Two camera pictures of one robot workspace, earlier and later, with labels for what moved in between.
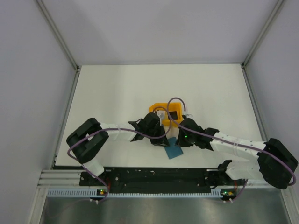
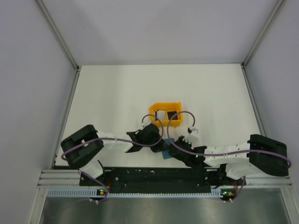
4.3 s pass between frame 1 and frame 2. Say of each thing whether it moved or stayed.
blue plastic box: moved
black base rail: stayed
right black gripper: moved
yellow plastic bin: stayed
